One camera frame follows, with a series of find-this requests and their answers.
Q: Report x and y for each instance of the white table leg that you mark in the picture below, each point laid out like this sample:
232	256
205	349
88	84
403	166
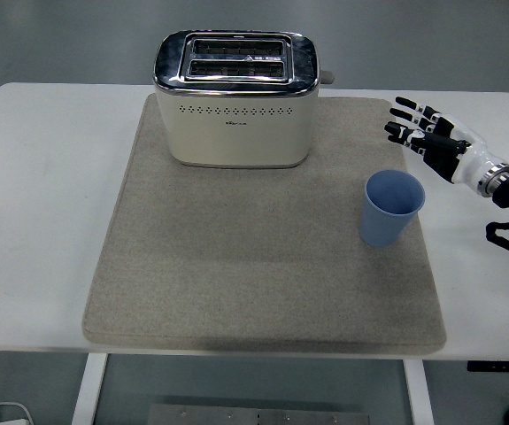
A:
418	394
88	389

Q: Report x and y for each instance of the beige fabric table mat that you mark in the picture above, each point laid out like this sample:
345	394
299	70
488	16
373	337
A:
245	265

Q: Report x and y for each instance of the black table control panel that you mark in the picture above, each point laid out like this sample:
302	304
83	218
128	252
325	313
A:
502	366

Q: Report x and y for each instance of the cream chrome two-slot toaster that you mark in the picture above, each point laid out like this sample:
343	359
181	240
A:
236	137

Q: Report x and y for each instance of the blue ribbed cup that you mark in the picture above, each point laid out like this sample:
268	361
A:
382	221

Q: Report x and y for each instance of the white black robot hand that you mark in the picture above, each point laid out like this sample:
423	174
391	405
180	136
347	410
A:
466	152

